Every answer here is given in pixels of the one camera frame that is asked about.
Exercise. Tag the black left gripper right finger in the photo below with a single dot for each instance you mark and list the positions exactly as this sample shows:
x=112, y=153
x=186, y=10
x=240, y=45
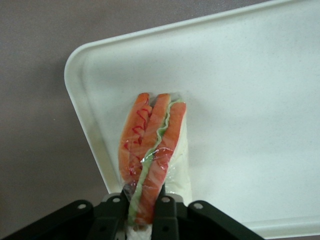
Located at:
x=165, y=217

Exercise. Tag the cream rectangular tray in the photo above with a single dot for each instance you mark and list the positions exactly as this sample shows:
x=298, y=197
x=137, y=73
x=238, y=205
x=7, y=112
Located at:
x=237, y=112

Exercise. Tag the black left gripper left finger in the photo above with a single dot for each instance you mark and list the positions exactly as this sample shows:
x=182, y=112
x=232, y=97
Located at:
x=110, y=217

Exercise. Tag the triangle sandwich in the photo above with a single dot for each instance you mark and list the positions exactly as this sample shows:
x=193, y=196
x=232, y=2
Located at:
x=155, y=140

